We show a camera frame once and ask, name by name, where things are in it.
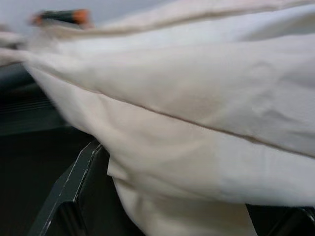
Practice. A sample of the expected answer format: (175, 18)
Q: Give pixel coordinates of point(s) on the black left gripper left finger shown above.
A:
(81, 196)

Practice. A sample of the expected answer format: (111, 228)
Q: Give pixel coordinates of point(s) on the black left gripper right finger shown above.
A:
(283, 221)

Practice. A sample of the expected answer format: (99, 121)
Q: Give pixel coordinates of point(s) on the black and orange object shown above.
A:
(61, 17)

